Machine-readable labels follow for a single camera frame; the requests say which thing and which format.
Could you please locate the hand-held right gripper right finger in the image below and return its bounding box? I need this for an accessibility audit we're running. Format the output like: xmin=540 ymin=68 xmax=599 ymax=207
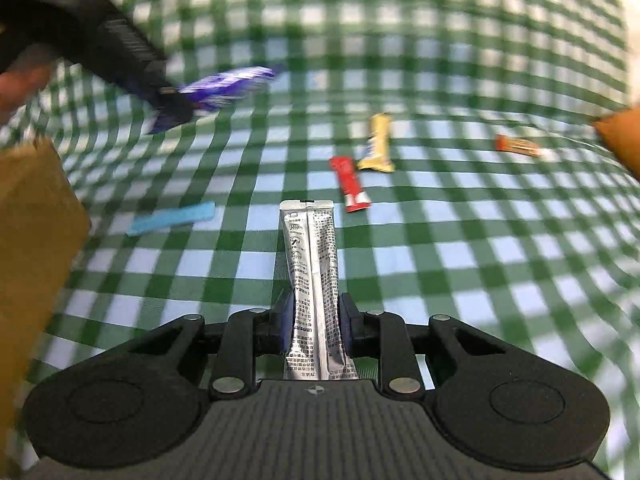
xmin=337 ymin=292 xmax=507 ymax=402

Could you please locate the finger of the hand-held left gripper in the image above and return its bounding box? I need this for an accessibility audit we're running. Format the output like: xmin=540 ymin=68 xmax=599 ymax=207
xmin=145 ymin=82 xmax=201 ymax=136

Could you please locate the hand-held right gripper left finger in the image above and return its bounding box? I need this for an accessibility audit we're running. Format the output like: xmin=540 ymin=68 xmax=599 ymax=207
xmin=120 ymin=287 xmax=296 ymax=402

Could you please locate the purple snack packet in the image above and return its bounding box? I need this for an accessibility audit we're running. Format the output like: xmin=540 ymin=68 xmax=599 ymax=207
xmin=147 ymin=65 xmax=278 ymax=136

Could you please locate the silver snack packet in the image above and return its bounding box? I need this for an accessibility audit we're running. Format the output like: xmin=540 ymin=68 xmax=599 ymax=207
xmin=279 ymin=199 xmax=360 ymax=381

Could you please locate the slim blue snack packet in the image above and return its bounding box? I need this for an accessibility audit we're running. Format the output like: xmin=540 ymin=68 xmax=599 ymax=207
xmin=126 ymin=201 xmax=217 ymax=237

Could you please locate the slim red snack stick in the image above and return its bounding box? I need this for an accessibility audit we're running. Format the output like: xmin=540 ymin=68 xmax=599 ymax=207
xmin=329 ymin=156 xmax=372 ymax=212

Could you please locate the yellow snack bar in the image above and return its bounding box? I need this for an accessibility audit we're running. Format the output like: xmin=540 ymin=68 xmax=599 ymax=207
xmin=356 ymin=112 xmax=397 ymax=174

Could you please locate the brown cardboard box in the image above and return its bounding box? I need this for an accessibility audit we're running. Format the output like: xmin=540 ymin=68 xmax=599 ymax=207
xmin=0 ymin=136 xmax=93 ymax=471

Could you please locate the small orange snack bar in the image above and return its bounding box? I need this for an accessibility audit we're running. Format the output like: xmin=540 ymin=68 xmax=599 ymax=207
xmin=494 ymin=133 xmax=546 ymax=158

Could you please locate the person's left hand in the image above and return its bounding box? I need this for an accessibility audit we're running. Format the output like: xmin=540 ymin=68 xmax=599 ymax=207
xmin=0 ymin=62 xmax=53 ymax=123

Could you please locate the green checked blanket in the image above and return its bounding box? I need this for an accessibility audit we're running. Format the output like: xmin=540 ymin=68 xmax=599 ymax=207
xmin=0 ymin=0 xmax=640 ymax=480

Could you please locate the orange cushion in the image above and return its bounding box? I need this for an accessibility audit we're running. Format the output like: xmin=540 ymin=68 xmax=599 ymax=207
xmin=592 ymin=105 xmax=640 ymax=183

